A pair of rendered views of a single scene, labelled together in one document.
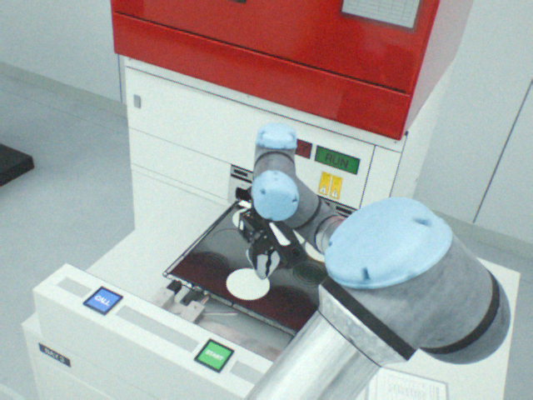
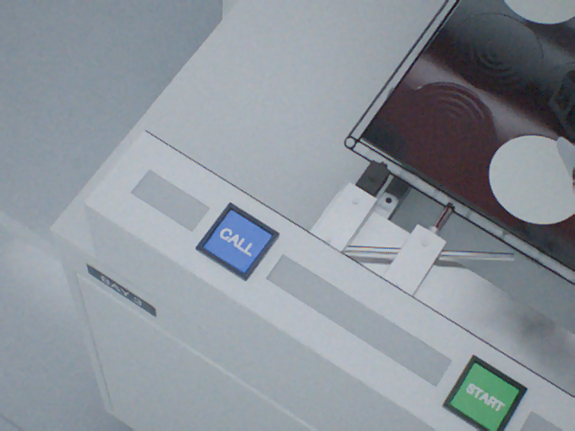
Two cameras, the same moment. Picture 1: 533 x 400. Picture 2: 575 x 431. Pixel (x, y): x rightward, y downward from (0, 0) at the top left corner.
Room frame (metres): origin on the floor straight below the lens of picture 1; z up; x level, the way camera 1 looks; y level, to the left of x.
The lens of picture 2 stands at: (0.33, 0.25, 1.91)
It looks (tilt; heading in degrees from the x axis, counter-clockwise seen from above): 65 degrees down; 1
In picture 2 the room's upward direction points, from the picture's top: 10 degrees clockwise
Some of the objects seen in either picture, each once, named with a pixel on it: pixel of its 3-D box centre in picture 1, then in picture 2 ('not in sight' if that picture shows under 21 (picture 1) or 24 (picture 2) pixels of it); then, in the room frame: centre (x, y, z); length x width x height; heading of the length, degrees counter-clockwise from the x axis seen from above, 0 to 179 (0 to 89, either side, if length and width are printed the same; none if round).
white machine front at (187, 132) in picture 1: (247, 154); not in sight; (1.27, 0.07, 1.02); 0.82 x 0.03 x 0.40; 67
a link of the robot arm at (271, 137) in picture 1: (274, 156); not in sight; (0.85, 0.00, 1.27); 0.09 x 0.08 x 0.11; 4
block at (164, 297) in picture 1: (157, 304); (340, 225); (0.80, 0.21, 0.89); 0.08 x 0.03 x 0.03; 157
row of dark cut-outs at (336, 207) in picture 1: (301, 194); not in sight; (1.19, -0.09, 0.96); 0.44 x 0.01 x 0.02; 67
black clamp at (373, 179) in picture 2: (173, 287); (372, 180); (0.85, 0.19, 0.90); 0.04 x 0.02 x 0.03; 157
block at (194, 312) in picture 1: (188, 319); (410, 268); (0.77, 0.14, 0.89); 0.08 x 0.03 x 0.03; 157
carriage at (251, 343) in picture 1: (219, 343); (472, 320); (0.74, 0.06, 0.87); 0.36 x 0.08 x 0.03; 67
